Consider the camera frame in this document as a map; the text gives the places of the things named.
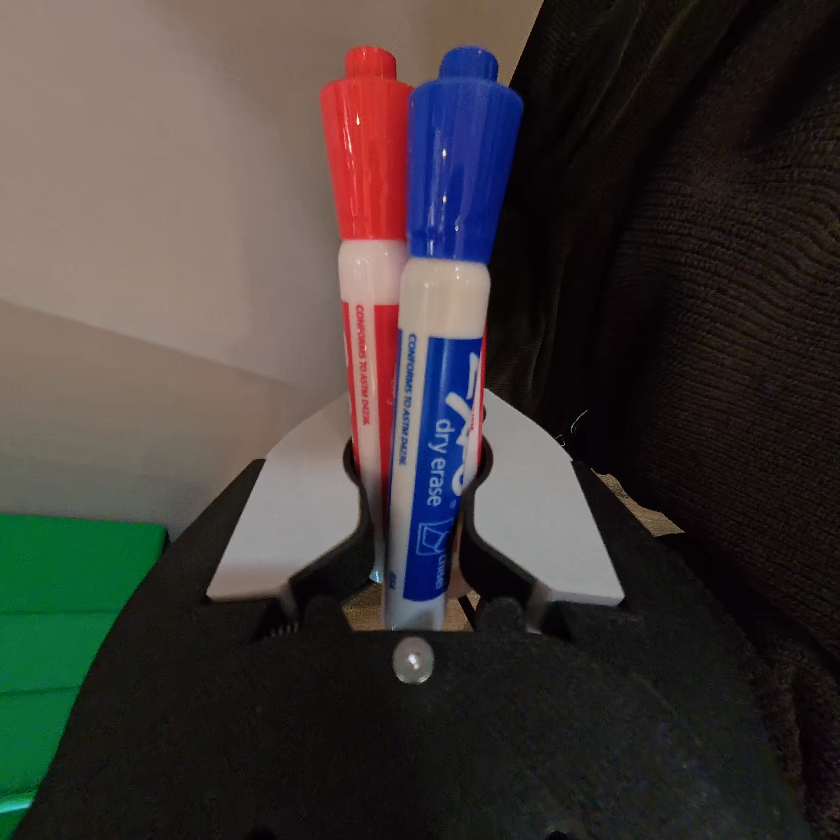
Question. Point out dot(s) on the red dry erase marker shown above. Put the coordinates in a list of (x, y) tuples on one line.
[(364, 164), (485, 367)]

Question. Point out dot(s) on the blue dry erase marker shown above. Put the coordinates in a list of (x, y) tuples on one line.
[(459, 184)]

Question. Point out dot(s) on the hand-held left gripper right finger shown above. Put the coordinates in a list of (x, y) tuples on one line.
[(551, 525)]

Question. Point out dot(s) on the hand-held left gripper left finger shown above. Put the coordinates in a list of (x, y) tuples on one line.
[(295, 525)]

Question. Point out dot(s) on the green plastic bin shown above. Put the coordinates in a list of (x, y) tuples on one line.
[(59, 623)]

